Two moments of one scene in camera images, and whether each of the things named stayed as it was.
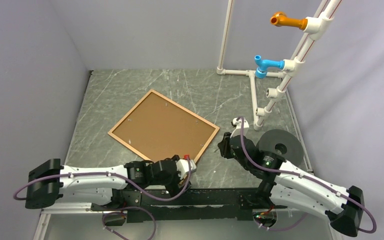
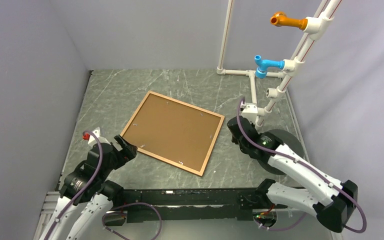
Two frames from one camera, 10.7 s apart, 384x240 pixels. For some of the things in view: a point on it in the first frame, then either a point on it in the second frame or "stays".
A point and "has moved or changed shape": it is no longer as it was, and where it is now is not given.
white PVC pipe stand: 315,26 stays
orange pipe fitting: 281,19 stays
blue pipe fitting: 263,64 stays
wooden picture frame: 159,129 has moved or changed shape
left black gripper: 172,187 → 128,152
